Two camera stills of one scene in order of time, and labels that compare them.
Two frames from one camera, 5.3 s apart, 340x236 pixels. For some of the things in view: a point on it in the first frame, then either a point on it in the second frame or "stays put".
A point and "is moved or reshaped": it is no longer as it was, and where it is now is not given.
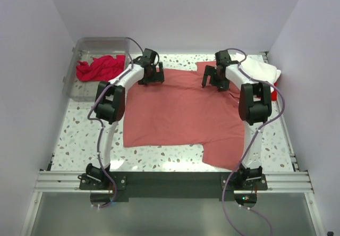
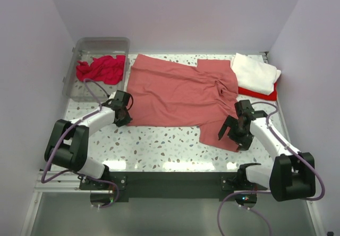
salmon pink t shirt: x=181 y=110 is moved or reshaped
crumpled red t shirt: x=101 y=68 stays put
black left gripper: x=158 y=76 to x=126 y=120
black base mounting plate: x=174 y=186 stays put
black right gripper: x=222 y=86 to x=230 y=121
